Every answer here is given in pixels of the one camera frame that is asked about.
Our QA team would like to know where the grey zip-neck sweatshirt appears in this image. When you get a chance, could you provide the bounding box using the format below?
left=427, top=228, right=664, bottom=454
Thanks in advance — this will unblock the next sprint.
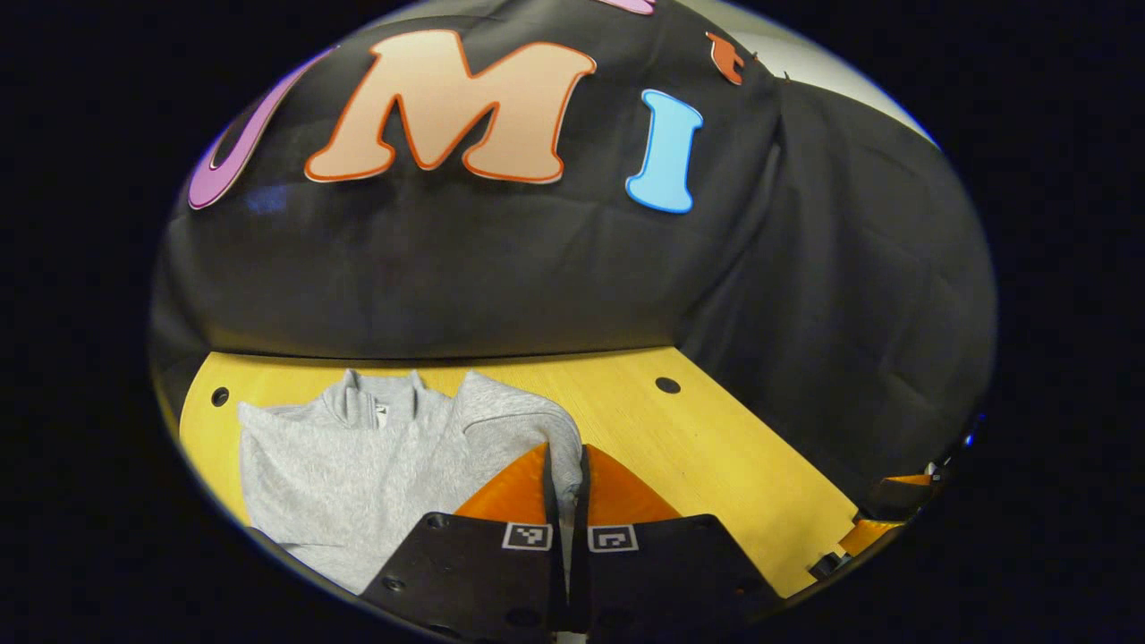
left=237, top=369, right=584, bottom=596

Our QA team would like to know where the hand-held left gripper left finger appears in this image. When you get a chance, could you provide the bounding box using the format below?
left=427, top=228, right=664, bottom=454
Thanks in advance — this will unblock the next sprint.
left=360, top=443, right=569, bottom=644

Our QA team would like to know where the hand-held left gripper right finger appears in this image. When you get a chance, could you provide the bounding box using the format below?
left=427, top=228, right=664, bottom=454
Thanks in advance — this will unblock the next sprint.
left=570, top=445, right=784, bottom=638

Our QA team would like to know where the black backdrop cloth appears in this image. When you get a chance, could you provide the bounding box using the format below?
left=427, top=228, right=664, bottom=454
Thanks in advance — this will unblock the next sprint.
left=148, top=0, right=998, bottom=506

